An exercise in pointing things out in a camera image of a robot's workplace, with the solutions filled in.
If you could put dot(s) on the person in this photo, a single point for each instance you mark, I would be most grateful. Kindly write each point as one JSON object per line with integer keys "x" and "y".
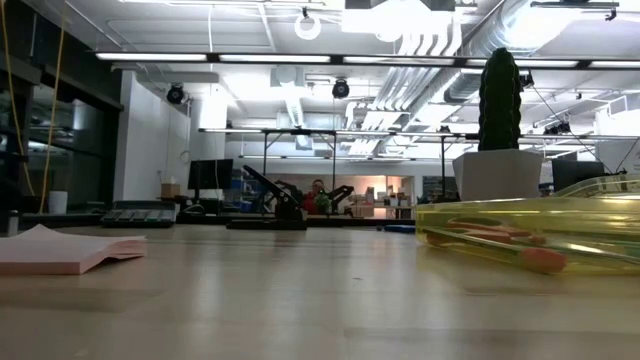
{"x": 312, "y": 202}

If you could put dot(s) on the black ceiling spotlight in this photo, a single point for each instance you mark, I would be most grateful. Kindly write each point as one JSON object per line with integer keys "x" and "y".
{"x": 340, "y": 88}
{"x": 175, "y": 94}

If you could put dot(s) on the red eraser block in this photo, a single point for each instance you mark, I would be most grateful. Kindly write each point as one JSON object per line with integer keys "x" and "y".
{"x": 542, "y": 260}

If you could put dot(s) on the pink sticky note pad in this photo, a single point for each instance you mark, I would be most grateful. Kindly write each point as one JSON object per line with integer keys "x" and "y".
{"x": 60, "y": 250}

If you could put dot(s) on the long ceiling light bar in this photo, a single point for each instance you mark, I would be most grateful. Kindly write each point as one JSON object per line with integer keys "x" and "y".
{"x": 275, "y": 58}

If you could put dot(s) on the black background robot arm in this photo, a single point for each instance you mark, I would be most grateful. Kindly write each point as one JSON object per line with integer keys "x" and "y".
{"x": 342, "y": 192}

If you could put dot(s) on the yellow transparent pencil case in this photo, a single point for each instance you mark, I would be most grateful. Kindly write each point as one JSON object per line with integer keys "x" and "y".
{"x": 500, "y": 210}

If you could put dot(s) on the small cardboard box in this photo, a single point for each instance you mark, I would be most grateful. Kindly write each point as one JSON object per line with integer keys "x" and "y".
{"x": 170, "y": 191}

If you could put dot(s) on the black calculator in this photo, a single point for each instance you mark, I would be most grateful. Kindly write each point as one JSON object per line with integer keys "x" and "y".
{"x": 140, "y": 216}

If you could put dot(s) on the small green plant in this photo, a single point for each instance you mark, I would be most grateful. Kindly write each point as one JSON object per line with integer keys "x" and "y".
{"x": 323, "y": 202}

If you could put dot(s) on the black metal table frame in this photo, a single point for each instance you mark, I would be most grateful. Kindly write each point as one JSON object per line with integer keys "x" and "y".
{"x": 350, "y": 221}

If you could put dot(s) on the black computer monitor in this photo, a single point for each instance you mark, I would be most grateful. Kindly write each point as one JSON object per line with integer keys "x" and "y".
{"x": 210, "y": 174}
{"x": 575, "y": 175}

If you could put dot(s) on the white cup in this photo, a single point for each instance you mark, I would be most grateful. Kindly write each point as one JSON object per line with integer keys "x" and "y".
{"x": 58, "y": 202}

